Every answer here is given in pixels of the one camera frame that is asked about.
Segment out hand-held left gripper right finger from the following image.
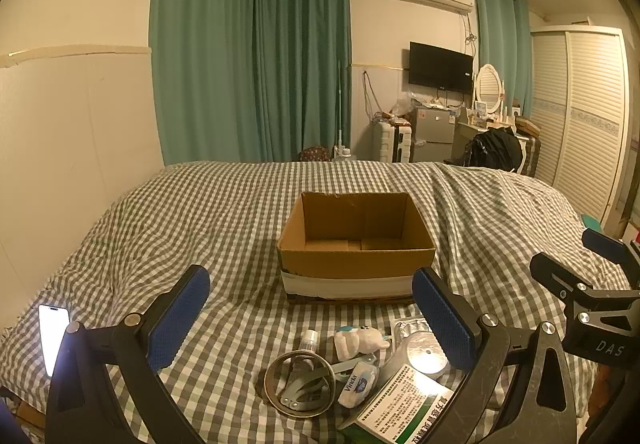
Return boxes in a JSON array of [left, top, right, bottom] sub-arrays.
[[411, 267, 583, 444]]

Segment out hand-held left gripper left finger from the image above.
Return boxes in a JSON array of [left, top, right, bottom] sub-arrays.
[[45, 265, 211, 444]]

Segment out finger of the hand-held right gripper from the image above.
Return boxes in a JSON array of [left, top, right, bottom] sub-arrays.
[[530, 251, 597, 305], [581, 227, 640, 285]]

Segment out silver blister pack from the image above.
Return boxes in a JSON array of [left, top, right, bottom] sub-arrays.
[[392, 316, 431, 340]]

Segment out round silver disc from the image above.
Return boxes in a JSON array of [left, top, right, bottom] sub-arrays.
[[402, 331, 448, 377]]

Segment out white plush toy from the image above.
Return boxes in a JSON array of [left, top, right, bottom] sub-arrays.
[[334, 325, 391, 360]]

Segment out white green medicine box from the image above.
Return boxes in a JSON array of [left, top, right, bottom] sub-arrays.
[[337, 359, 468, 444]]

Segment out white tissue packet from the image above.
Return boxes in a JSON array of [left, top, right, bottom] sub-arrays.
[[337, 361, 379, 408]]

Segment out brown cardboard box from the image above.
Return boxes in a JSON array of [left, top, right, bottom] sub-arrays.
[[276, 192, 437, 302]]

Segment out grey metal clip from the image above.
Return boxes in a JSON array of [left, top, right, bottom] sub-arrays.
[[280, 356, 331, 412]]

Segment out grey checked bed cover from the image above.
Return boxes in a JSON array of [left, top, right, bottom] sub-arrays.
[[0, 159, 632, 444]]

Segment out dark suitcase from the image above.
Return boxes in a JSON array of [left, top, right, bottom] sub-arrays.
[[520, 134, 542, 177]]

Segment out white louvred wardrobe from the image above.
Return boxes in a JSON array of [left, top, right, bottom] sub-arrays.
[[529, 26, 632, 231]]

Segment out lit smartphone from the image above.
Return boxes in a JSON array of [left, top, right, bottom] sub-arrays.
[[39, 304, 71, 378]]

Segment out black backpack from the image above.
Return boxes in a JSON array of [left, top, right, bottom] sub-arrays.
[[466, 127, 524, 173]]

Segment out white vanity table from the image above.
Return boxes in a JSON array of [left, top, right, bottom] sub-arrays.
[[451, 120, 516, 165]]

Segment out small silver fridge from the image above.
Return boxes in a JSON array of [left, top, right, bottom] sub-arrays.
[[414, 106, 457, 163]]

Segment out white suitcase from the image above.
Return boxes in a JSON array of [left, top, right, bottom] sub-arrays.
[[372, 120, 414, 163]]

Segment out white oval mirror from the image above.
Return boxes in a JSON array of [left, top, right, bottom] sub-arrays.
[[474, 64, 505, 115]]

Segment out narrow green curtain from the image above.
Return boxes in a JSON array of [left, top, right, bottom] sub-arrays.
[[472, 0, 534, 117]]

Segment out white pole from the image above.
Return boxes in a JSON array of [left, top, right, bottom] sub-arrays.
[[335, 58, 346, 149]]

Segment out wide green curtain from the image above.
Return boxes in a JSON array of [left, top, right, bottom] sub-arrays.
[[149, 0, 257, 168]]

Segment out green corner curtain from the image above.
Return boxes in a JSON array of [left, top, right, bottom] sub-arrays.
[[249, 0, 352, 163]]

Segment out black wall television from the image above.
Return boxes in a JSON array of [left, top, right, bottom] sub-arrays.
[[409, 42, 474, 93]]

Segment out hanging wall cable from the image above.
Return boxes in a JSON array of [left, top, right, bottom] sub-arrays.
[[362, 70, 382, 121]]

